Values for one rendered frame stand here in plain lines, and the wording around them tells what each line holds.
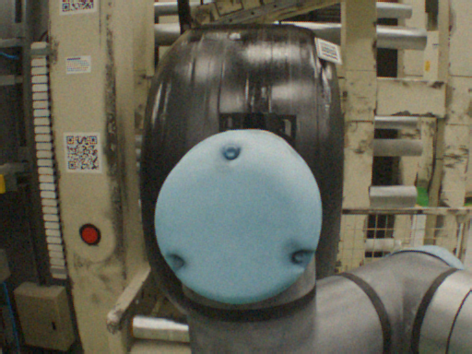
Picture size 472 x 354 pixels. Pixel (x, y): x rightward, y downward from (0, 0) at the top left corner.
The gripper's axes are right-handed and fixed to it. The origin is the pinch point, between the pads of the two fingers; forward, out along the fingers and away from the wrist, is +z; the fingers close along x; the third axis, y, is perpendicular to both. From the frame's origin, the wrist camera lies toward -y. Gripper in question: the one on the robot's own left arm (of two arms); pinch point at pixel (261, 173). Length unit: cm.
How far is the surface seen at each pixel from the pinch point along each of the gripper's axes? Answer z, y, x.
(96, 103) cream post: 18.9, 9.3, 30.0
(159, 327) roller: 15.7, -30.7, 18.1
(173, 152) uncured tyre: 1.6, 2.2, 11.4
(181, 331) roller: 15.5, -30.9, 13.9
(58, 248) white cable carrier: 23, -19, 41
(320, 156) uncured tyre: 2.1, 2.2, -7.5
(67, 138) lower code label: 19.5, 3.0, 36.1
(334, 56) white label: 11.4, 16.4, -10.2
